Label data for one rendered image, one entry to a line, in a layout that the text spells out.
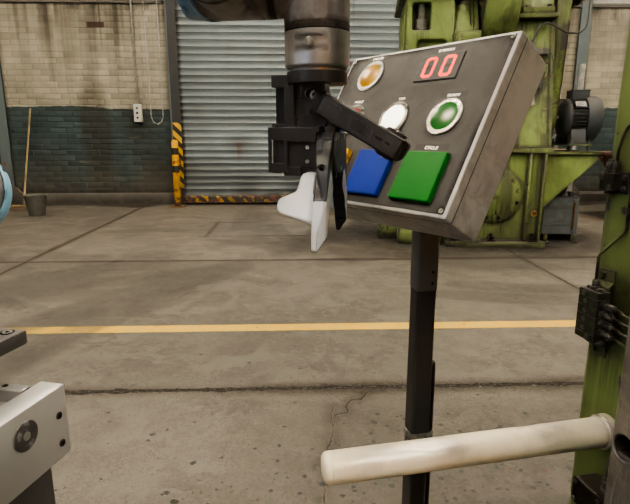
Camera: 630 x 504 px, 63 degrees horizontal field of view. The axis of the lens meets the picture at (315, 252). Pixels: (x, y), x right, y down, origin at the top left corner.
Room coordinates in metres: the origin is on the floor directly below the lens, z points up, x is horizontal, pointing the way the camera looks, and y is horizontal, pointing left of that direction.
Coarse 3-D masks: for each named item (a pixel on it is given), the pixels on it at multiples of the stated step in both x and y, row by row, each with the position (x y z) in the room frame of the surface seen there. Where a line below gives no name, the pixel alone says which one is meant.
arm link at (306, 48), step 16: (288, 32) 0.62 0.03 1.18; (304, 32) 0.60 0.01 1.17; (320, 32) 0.60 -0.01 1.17; (336, 32) 0.61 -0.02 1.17; (288, 48) 0.62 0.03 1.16; (304, 48) 0.61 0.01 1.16; (320, 48) 0.60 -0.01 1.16; (336, 48) 0.61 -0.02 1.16; (288, 64) 0.62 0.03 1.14; (304, 64) 0.60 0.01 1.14; (320, 64) 0.60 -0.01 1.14; (336, 64) 0.61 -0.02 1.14
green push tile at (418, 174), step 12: (408, 156) 0.75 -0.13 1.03; (420, 156) 0.73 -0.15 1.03; (432, 156) 0.72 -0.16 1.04; (444, 156) 0.70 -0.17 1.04; (408, 168) 0.74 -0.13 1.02; (420, 168) 0.72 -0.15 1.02; (432, 168) 0.70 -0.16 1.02; (444, 168) 0.70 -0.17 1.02; (396, 180) 0.74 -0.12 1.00; (408, 180) 0.73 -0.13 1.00; (420, 180) 0.71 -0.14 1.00; (432, 180) 0.69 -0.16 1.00; (396, 192) 0.73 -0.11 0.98; (408, 192) 0.71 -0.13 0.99; (420, 192) 0.70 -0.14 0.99; (432, 192) 0.69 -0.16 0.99
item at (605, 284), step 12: (600, 276) 0.76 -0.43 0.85; (612, 276) 0.74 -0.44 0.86; (588, 288) 0.75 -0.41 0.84; (600, 288) 0.74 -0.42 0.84; (588, 300) 0.74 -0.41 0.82; (600, 300) 0.73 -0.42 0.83; (588, 312) 0.74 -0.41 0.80; (600, 312) 0.73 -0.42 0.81; (576, 324) 0.76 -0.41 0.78; (588, 324) 0.74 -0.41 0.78; (600, 324) 0.72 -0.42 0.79; (588, 336) 0.73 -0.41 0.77; (600, 336) 0.72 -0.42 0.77; (600, 348) 0.75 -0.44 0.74
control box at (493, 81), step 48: (432, 48) 0.85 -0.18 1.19; (480, 48) 0.78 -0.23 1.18; (528, 48) 0.75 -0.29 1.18; (384, 96) 0.88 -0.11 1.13; (432, 96) 0.79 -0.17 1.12; (480, 96) 0.72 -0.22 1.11; (528, 96) 0.75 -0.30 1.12; (432, 144) 0.74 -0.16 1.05; (480, 144) 0.69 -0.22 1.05; (384, 192) 0.76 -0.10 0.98; (480, 192) 0.70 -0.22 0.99
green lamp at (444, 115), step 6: (450, 102) 0.76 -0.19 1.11; (438, 108) 0.77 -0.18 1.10; (444, 108) 0.76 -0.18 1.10; (450, 108) 0.75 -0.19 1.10; (456, 108) 0.74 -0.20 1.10; (432, 114) 0.77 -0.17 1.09; (438, 114) 0.76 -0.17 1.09; (444, 114) 0.75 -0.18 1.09; (450, 114) 0.74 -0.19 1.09; (456, 114) 0.74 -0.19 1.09; (432, 120) 0.76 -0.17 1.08; (438, 120) 0.75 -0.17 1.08; (444, 120) 0.74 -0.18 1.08; (450, 120) 0.74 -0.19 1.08; (432, 126) 0.76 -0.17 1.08; (438, 126) 0.75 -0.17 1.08; (444, 126) 0.74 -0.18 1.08
